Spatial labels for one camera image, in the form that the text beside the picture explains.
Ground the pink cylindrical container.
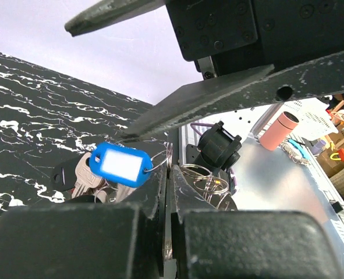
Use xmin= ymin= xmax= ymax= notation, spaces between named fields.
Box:
xmin=259 ymin=111 xmax=299 ymax=151

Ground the black headed key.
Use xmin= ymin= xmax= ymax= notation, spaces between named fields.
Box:
xmin=50 ymin=156 xmax=81 ymax=192

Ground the white plastic basket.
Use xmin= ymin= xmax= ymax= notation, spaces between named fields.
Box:
xmin=282 ymin=98 xmax=338 ymax=141

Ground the silver key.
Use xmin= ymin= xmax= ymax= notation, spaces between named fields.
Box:
xmin=71 ymin=152 xmax=105 ymax=199

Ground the blue key tag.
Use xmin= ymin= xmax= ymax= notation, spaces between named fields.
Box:
xmin=89 ymin=142 xmax=153 ymax=188

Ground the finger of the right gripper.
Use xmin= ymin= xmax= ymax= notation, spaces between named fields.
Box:
xmin=64 ymin=0 xmax=168 ymax=37

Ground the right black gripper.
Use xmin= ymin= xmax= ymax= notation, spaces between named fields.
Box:
xmin=122 ymin=1 xmax=344 ymax=139

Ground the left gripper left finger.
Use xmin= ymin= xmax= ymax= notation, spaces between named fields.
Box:
xmin=0 ymin=167 xmax=167 ymax=278

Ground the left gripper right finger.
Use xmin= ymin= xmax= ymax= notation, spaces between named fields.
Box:
xmin=171 ymin=166 xmax=343 ymax=278

